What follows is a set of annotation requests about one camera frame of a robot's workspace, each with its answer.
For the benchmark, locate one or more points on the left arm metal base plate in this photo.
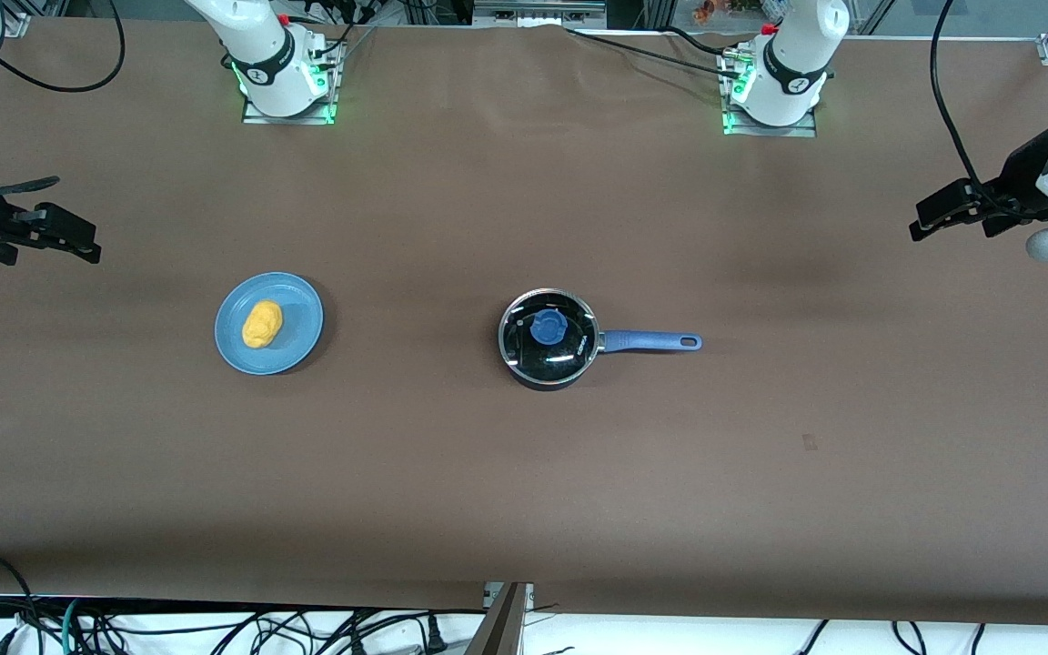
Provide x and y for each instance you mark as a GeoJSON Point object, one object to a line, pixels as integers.
{"type": "Point", "coordinates": [801, 130]}

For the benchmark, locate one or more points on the black power plug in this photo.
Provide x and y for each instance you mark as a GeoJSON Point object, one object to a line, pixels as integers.
{"type": "Point", "coordinates": [435, 637]}

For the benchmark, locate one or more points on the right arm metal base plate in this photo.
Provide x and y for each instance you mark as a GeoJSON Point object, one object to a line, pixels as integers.
{"type": "Point", "coordinates": [306, 117]}

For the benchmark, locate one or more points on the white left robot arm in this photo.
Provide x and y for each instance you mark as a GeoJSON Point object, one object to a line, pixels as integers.
{"type": "Point", "coordinates": [797, 55]}

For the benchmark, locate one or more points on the aluminium frame post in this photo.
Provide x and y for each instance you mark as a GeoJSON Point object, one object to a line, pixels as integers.
{"type": "Point", "coordinates": [506, 628]}

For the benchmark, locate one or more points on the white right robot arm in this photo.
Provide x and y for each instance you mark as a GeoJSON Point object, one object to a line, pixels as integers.
{"type": "Point", "coordinates": [260, 45]}

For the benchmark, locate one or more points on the glass lid with blue knob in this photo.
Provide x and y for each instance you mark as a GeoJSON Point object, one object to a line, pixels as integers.
{"type": "Point", "coordinates": [547, 327]}

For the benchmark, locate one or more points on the yellow potato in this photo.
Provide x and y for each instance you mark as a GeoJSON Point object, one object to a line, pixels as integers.
{"type": "Point", "coordinates": [262, 325]}

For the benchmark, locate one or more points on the blue plate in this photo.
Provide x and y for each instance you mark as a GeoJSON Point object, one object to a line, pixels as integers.
{"type": "Point", "coordinates": [297, 332]}

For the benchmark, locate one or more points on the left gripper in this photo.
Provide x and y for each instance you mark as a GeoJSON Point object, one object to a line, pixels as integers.
{"type": "Point", "coordinates": [1021, 176]}

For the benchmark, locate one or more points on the aluminium rail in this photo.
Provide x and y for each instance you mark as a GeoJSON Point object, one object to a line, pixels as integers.
{"type": "Point", "coordinates": [533, 11]}

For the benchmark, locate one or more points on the orange background object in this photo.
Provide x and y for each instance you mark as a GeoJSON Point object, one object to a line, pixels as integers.
{"type": "Point", "coordinates": [704, 11]}

